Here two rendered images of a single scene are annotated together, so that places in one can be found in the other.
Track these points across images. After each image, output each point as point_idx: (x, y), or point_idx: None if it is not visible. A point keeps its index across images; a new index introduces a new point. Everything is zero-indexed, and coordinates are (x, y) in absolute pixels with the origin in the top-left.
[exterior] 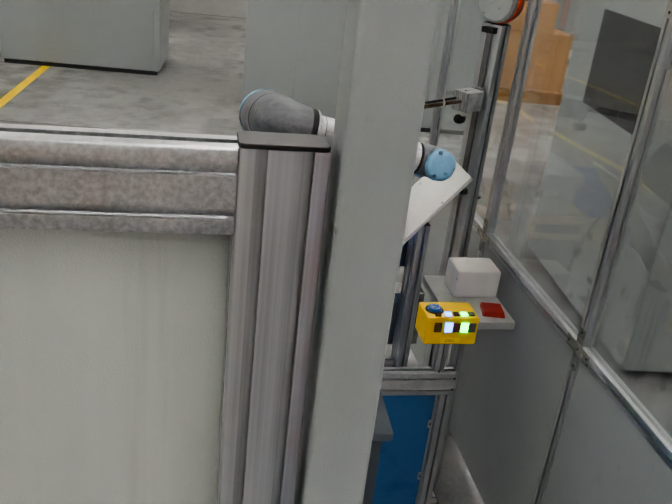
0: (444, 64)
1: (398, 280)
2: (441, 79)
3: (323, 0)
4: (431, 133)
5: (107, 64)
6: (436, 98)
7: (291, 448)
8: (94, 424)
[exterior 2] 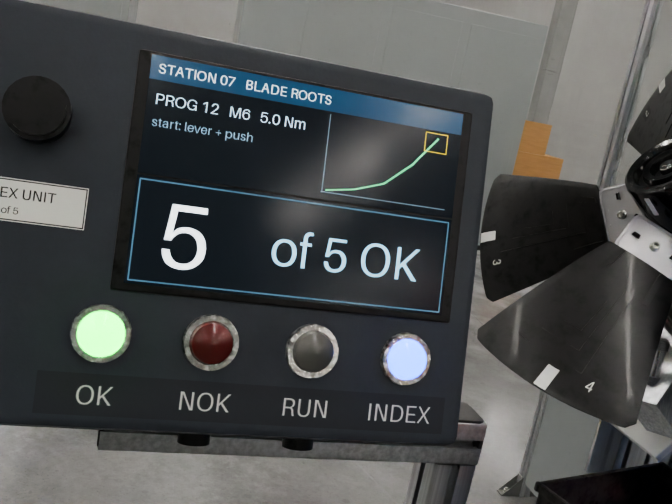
0: (640, 56)
1: (476, 408)
2: (632, 80)
3: None
4: (606, 166)
5: None
6: (618, 111)
7: None
8: None
